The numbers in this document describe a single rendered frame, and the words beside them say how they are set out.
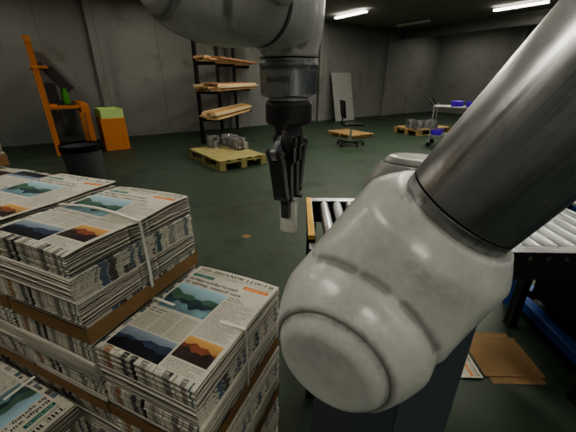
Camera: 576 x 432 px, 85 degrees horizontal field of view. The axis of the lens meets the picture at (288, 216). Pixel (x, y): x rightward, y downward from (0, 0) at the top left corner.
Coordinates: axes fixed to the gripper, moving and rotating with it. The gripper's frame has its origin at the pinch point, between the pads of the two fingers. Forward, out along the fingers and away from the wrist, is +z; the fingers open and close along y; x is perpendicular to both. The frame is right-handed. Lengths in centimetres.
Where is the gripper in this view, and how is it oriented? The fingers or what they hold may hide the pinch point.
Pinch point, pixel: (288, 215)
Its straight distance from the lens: 58.6
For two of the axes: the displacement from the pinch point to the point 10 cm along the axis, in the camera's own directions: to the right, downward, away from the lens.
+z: 0.0, 9.2, 4.0
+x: 9.2, 1.6, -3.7
